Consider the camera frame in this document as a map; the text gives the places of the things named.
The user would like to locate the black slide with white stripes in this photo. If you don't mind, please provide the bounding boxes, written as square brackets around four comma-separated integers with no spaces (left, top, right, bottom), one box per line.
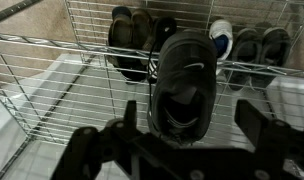
[146,16,178,85]

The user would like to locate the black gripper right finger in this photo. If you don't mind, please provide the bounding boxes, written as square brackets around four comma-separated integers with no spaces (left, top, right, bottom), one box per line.
[234,99,304,175]

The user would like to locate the small black shoe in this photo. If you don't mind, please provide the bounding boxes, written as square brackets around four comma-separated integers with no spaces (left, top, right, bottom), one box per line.
[230,27,264,92]
[260,26,293,68]

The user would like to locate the brown sandal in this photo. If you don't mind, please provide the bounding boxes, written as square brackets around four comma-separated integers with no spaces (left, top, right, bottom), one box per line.
[130,8,155,52]
[107,5,134,48]

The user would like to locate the chrome wire shelf rack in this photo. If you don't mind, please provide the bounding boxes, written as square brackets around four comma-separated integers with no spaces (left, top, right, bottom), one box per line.
[0,0,304,180]

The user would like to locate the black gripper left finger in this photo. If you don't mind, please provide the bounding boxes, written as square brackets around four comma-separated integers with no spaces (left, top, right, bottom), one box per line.
[51,99,150,180]

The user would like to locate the white sneaker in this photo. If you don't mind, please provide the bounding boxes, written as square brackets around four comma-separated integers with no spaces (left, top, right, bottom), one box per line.
[208,18,234,62]

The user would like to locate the black shoe with white swoosh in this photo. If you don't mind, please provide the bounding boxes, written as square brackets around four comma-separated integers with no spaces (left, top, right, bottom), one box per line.
[147,29,220,146]

